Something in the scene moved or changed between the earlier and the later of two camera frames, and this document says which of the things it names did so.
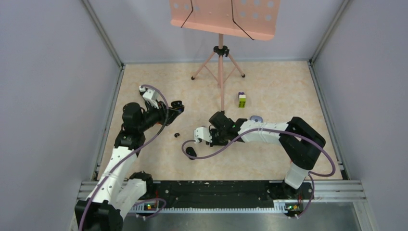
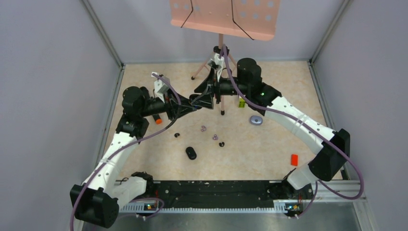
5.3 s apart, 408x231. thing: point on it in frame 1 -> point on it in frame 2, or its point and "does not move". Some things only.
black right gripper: [214, 142] -> [205, 99]
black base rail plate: [224, 194] does not move
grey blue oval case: [256, 118] does not move
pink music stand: [251, 19] does not move
